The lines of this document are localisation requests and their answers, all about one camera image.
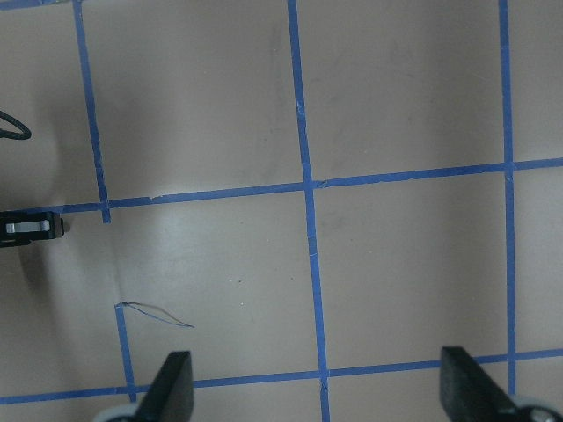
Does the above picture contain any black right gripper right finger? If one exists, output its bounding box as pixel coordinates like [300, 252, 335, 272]
[440, 346, 518, 422]

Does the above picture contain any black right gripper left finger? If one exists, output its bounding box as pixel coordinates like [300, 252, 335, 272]
[134, 351, 194, 422]

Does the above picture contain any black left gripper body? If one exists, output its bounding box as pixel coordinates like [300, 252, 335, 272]
[1, 211, 64, 247]

